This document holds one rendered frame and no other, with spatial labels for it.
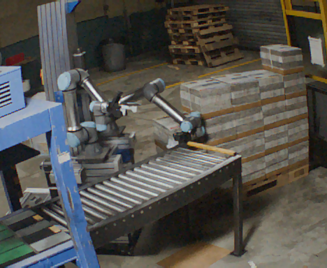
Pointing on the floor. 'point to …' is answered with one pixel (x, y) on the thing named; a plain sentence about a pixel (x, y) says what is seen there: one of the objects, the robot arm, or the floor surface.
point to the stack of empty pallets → (186, 50)
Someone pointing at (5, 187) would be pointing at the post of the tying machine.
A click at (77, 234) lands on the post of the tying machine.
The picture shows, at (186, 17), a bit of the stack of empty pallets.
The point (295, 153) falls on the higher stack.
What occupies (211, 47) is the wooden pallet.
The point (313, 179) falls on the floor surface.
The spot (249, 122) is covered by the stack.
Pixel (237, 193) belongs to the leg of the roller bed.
